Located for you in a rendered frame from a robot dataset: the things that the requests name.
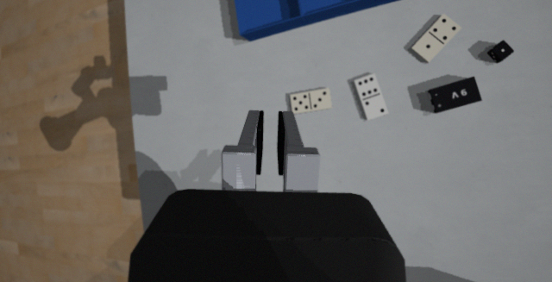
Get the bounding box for black die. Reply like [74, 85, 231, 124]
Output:
[487, 41, 514, 63]

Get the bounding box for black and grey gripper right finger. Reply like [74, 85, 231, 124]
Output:
[277, 111, 320, 192]

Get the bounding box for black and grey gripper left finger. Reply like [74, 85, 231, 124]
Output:
[222, 110, 264, 191]

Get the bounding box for beige domino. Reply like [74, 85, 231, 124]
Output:
[290, 88, 332, 114]
[411, 14, 461, 63]

